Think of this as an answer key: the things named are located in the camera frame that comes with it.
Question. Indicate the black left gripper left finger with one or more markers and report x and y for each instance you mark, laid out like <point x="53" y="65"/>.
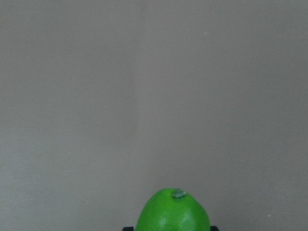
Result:
<point x="128" y="229"/>

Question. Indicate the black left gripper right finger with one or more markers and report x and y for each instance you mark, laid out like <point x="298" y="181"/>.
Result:
<point x="214" y="228"/>

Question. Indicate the green lime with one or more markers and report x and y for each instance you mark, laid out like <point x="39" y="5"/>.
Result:
<point x="173" y="210"/>

